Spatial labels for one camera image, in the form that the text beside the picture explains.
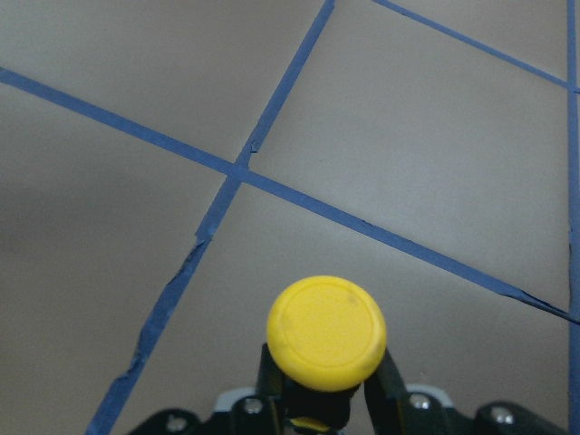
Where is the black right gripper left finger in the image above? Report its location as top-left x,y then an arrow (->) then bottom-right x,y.
254,343 -> 287,434

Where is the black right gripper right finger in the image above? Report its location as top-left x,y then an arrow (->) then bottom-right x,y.
363,349 -> 407,434

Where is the yellow push button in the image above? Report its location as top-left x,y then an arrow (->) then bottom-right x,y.
265,275 -> 388,431

